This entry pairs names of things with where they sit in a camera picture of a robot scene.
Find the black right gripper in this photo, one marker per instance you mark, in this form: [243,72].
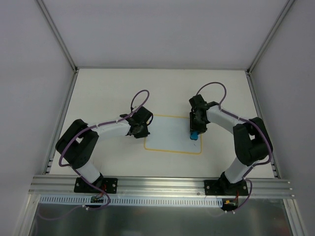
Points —
[195,127]

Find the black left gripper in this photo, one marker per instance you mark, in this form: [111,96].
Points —
[141,131]

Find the blue bone-shaped eraser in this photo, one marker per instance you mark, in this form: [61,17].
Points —
[194,135]

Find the yellow-framed whiteboard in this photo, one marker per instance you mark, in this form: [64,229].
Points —
[171,134]

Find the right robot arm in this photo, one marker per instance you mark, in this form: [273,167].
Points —
[251,144]

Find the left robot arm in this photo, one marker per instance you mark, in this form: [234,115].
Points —
[78,142]

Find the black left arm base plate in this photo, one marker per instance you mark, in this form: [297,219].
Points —
[109,185]

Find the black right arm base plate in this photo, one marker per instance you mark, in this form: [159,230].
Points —
[219,188]

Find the white slotted cable duct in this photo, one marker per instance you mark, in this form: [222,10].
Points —
[132,201]

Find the aluminium mounting rail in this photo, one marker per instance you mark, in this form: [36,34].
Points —
[262,188]

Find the aluminium frame rail left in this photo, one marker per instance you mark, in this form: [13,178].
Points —
[66,84]

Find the aluminium frame rail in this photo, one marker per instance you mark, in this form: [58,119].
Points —
[265,81]
[66,84]

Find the aluminium frame rail right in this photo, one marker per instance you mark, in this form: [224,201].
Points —
[265,81]

